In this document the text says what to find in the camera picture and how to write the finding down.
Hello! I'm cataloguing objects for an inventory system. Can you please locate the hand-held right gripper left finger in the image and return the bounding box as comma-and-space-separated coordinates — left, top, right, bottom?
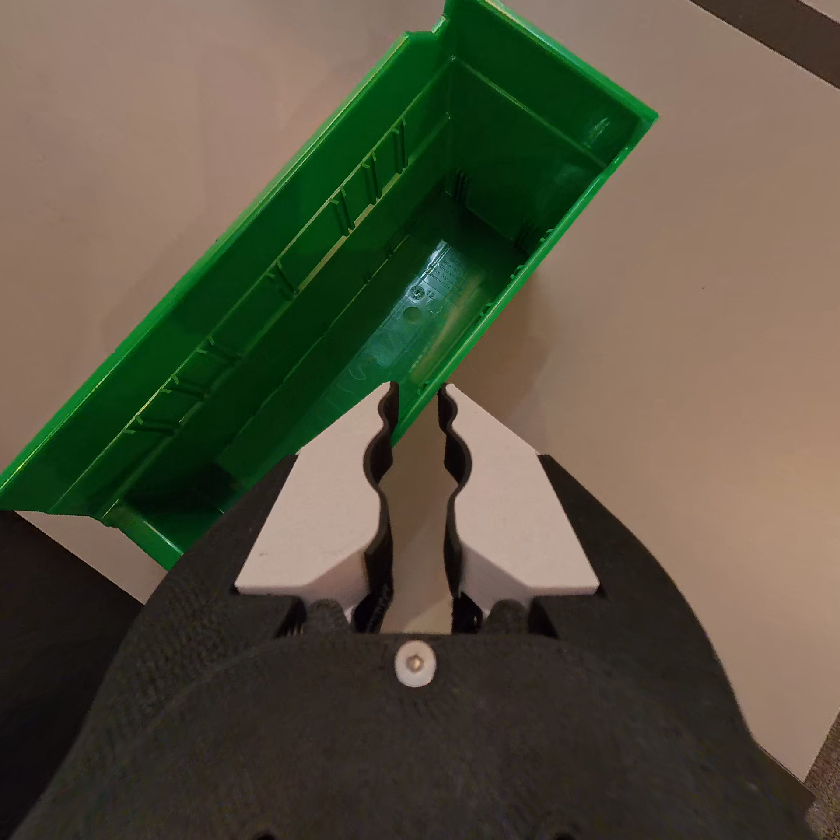
233, 381, 400, 634

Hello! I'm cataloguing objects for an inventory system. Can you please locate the green plastic bin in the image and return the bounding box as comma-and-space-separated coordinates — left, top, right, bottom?
0, 0, 659, 571

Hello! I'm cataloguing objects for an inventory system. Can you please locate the black strip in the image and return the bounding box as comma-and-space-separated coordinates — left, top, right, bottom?
689, 0, 840, 73

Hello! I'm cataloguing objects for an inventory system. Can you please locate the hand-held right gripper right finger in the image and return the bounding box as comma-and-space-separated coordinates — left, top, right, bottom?
436, 382, 601, 636

